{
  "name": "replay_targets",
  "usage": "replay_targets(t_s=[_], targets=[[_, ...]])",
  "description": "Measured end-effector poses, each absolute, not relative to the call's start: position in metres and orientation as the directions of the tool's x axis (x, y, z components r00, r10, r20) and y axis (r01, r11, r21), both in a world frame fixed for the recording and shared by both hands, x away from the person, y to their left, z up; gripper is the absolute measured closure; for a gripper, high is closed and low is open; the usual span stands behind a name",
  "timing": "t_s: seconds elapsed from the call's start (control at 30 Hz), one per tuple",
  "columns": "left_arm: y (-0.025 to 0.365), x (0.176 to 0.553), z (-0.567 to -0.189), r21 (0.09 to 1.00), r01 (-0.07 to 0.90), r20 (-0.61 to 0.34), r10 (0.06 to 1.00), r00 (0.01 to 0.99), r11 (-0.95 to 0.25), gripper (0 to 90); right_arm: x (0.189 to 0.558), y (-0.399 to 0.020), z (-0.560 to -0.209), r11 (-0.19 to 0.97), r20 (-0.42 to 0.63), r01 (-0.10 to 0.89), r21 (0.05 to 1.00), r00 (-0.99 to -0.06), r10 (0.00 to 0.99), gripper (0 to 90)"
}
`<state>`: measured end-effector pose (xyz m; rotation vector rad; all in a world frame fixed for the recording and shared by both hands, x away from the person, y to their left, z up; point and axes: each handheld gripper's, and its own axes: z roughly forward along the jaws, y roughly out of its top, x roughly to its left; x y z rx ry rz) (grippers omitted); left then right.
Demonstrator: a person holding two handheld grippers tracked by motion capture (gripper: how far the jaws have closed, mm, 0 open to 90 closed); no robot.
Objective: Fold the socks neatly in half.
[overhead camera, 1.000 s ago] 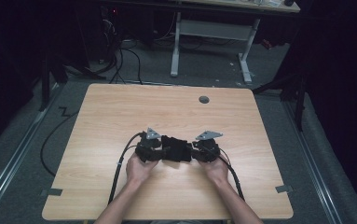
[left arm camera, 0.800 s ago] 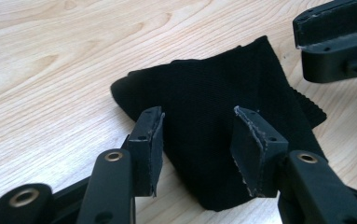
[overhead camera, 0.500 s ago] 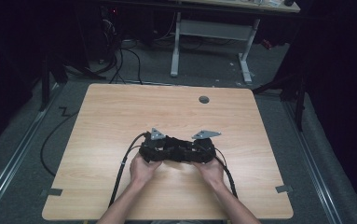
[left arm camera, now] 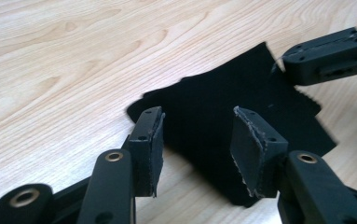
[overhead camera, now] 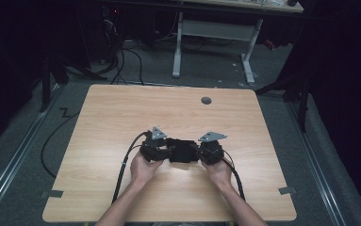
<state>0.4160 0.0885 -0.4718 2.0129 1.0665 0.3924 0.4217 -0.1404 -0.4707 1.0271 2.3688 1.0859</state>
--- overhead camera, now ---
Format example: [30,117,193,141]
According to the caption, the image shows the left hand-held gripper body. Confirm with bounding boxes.
[139,126,168,163]

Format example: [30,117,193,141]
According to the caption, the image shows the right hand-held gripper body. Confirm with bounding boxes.
[197,131,228,166]

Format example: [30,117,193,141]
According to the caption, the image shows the person's left hand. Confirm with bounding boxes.
[129,153,163,186]

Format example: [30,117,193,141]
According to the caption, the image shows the person's right hand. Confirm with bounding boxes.
[202,159,233,191]

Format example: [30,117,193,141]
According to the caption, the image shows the grey tape piece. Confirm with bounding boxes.
[41,189,64,200]
[278,186,298,196]

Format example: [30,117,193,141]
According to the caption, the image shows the black stand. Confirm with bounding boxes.
[254,70,312,133]
[39,53,71,113]

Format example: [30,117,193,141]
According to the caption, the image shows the white-legged wooden desk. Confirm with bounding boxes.
[171,0,304,86]

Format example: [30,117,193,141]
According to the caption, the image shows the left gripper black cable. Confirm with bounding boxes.
[111,131,150,204]

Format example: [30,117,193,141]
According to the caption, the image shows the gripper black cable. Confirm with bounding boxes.
[220,149,247,202]
[111,131,150,204]

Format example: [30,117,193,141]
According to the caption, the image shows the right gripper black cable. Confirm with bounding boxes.
[220,149,247,202]

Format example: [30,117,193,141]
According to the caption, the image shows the bundle of black floor cables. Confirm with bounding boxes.
[101,12,146,87]

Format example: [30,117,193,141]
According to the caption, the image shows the long black floor cable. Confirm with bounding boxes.
[40,107,80,180]

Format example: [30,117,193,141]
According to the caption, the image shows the metal floor rail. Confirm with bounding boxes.
[286,101,348,226]
[0,84,63,221]

